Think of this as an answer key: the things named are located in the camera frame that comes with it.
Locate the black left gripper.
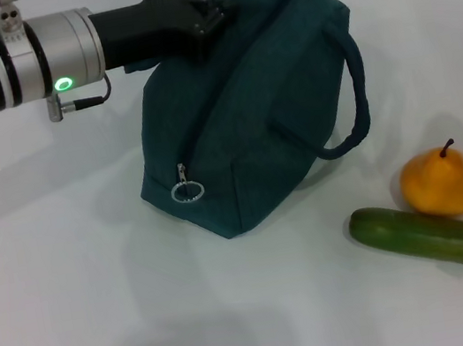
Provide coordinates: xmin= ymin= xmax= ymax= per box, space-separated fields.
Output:
xmin=87 ymin=0 xmax=248 ymax=83

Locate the orange yellow pear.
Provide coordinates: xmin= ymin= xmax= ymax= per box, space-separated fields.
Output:
xmin=393 ymin=136 xmax=463 ymax=224

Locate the green cucumber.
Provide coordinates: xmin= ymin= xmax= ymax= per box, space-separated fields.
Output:
xmin=345 ymin=191 xmax=463 ymax=296

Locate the dark teal fabric lunch bag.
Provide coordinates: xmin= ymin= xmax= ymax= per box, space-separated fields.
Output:
xmin=105 ymin=0 xmax=390 ymax=254

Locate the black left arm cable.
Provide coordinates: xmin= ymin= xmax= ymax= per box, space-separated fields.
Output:
xmin=56 ymin=71 xmax=115 ymax=114

